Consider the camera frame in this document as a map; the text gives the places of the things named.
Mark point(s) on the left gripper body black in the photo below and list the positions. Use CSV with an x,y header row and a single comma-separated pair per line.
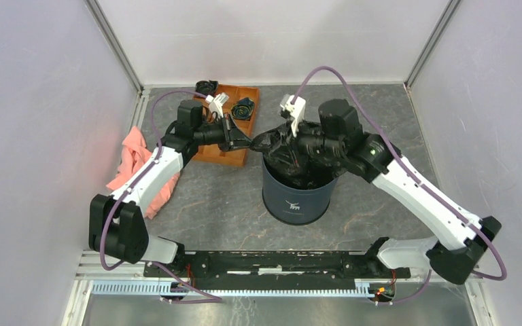
x,y
220,133

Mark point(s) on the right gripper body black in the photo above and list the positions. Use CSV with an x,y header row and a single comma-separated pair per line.
x,y
312,142

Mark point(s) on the black trash bag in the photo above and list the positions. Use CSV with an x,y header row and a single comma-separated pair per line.
x,y
288,166

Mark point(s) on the dark blue trash bin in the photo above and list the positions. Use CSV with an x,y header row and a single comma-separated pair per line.
x,y
295,206

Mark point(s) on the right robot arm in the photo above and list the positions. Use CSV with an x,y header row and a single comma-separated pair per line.
x,y
460,238

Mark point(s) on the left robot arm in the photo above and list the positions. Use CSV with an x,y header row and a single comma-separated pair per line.
x,y
116,223

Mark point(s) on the orange compartment tray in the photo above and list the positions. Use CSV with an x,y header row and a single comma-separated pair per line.
x,y
211,153

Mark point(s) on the rolled tie blue yellow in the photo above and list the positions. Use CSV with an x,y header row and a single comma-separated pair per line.
x,y
243,109

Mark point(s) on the rolled tie dark far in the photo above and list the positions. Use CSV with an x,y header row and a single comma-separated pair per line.
x,y
206,87

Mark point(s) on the pink cloth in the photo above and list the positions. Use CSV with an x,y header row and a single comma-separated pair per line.
x,y
134,155

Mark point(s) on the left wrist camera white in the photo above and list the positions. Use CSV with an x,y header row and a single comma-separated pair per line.
x,y
215,103

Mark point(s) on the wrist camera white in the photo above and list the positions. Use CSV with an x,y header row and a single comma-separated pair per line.
x,y
293,113
215,103

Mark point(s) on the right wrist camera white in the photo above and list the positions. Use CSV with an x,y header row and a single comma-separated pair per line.
x,y
293,113

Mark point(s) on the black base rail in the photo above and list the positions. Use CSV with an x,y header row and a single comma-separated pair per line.
x,y
281,270

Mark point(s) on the aluminium frame post left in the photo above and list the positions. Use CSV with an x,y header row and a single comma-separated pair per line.
x,y
110,36

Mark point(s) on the aluminium frame post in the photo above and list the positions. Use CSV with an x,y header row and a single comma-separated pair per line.
x,y
110,36
432,41

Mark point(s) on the aluminium frame post right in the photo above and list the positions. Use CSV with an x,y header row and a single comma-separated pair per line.
x,y
432,41

